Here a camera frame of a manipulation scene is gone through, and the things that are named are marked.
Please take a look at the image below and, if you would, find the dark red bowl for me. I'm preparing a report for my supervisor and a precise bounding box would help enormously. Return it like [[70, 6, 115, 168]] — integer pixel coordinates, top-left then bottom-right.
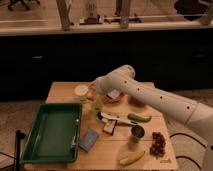
[[129, 97, 145, 108]]

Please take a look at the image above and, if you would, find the light green cup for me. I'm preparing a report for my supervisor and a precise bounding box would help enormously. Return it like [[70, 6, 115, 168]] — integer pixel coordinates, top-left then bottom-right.
[[91, 96, 103, 114]]

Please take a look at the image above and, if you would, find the yellow banana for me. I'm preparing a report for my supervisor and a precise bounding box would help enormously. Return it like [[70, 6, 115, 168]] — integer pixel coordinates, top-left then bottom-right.
[[119, 151, 145, 165]]

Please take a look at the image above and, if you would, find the white paper cup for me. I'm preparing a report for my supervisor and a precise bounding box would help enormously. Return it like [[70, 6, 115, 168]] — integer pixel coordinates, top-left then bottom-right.
[[74, 84, 89, 101]]

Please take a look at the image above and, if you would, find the bunch of dark grapes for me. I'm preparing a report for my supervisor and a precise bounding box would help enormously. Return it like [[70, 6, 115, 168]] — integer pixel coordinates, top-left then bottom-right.
[[150, 132, 166, 158]]

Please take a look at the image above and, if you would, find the black stand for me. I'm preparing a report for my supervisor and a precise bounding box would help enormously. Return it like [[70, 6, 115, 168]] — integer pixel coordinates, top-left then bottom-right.
[[14, 130, 26, 171]]

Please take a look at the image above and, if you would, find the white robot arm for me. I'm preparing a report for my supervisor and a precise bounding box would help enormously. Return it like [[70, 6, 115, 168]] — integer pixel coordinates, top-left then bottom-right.
[[95, 65, 213, 171]]

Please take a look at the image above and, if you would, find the white handled knife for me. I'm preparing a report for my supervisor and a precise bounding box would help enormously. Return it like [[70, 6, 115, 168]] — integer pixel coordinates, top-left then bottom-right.
[[97, 112, 137, 126]]

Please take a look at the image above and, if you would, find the wooden block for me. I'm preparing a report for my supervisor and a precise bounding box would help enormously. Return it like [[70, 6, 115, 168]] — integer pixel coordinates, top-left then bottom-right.
[[103, 120, 117, 135]]

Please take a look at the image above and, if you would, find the blue sponge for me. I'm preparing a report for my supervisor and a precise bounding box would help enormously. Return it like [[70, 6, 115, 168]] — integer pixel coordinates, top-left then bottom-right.
[[79, 129, 99, 152]]

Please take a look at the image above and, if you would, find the small metal cup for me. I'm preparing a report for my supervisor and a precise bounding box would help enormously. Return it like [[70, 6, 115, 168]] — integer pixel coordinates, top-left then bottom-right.
[[131, 125, 145, 143]]

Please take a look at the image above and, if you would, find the orange plate with cloth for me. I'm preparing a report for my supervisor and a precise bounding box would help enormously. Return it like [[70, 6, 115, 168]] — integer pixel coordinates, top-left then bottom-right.
[[103, 90, 124, 103]]

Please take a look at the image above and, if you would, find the black cable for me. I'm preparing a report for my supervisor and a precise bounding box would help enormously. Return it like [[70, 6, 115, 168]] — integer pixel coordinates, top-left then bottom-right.
[[169, 132, 208, 171]]

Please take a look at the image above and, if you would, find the green plastic tray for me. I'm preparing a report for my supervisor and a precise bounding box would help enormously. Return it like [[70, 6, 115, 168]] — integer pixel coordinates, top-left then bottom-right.
[[20, 103, 82, 164]]

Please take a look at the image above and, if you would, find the green cucumber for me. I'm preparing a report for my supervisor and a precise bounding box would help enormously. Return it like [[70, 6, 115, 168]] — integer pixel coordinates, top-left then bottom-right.
[[127, 113, 152, 123]]

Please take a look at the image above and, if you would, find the metal spoon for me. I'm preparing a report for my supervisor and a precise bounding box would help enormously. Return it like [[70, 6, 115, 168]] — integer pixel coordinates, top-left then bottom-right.
[[71, 119, 79, 149]]

